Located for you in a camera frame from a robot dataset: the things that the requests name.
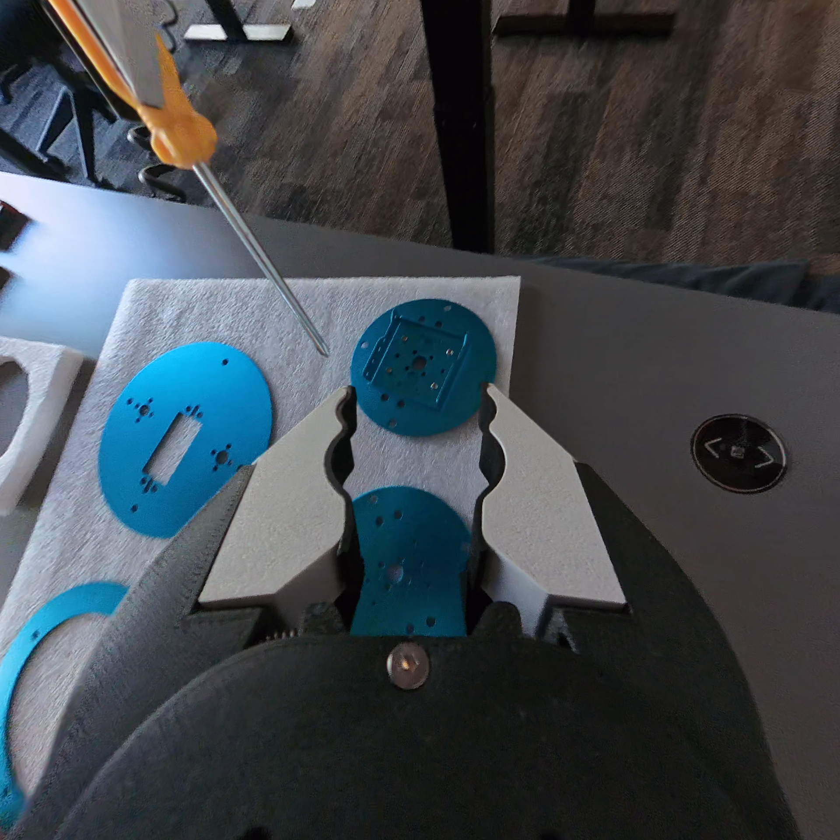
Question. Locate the plain blue perforated disc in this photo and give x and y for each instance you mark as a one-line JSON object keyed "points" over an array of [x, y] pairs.
{"points": [[433, 544]]}

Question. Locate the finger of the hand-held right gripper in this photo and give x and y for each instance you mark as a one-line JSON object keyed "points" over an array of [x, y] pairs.
{"points": [[131, 39]]}

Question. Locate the blue disc with square bracket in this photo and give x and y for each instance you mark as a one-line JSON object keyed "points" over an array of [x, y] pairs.
{"points": [[453, 410]]}

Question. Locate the grey desk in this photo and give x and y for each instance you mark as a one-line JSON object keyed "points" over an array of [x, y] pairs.
{"points": [[656, 367]]}

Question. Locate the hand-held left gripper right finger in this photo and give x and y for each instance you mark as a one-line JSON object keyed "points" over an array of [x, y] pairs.
{"points": [[544, 525]]}

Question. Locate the black vertical post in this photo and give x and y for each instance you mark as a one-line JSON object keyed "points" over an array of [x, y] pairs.
{"points": [[466, 131]]}

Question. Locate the round black desk button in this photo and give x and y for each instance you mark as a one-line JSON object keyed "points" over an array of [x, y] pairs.
{"points": [[738, 453]]}

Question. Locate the black office stool chair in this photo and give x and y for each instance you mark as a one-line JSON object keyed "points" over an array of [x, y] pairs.
{"points": [[19, 33]]}

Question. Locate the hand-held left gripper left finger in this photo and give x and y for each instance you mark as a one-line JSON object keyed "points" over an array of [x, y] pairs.
{"points": [[282, 525]]}

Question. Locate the blue disc with rectangular slot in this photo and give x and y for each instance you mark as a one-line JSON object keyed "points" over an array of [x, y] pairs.
{"points": [[197, 380]]}

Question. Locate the small dark box grey label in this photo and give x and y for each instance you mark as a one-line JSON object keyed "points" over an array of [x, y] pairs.
{"points": [[4, 277]]}

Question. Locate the white foam frame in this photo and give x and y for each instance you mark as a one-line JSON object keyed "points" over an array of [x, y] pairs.
{"points": [[52, 407]]}

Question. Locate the small dark box red mark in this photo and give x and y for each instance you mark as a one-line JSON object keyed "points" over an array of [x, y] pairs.
{"points": [[12, 226]]}

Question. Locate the black desk leg with foot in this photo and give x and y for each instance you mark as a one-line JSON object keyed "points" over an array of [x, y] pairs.
{"points": [[590, 25]]}

